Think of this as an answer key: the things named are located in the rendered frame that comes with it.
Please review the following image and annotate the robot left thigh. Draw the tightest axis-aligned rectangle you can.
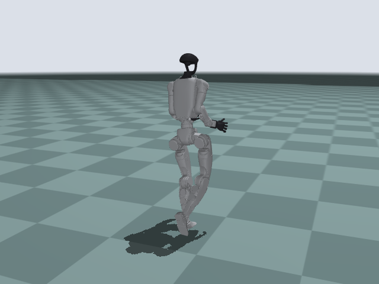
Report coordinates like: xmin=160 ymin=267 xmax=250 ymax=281
xmin=169 ymin=135 xmax=193 ymax=188

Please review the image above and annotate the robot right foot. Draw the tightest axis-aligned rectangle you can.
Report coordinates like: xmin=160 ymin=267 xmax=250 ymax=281
xmin=175 ymin=212 xmax=188 ymax=236

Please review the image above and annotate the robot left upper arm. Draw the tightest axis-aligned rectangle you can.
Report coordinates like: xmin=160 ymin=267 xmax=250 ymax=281
xmin=167 ymin=81 xmax=176 ymax=115

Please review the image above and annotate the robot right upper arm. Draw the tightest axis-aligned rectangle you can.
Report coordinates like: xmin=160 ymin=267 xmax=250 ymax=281
xmin=193 ymin=79 xmax=209 ymax=115

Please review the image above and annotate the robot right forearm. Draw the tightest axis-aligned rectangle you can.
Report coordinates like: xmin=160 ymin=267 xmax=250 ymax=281
xmin=199 ymin=105 xmax=216 ymax=127

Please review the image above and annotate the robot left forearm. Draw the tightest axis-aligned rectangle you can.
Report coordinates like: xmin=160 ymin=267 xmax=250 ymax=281
xmin=171 ymin=115 xmax=191 ymax=123

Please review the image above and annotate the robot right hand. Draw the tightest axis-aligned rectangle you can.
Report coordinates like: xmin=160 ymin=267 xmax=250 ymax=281
xmin=210 ymin=118 xmax=228 ymax=133

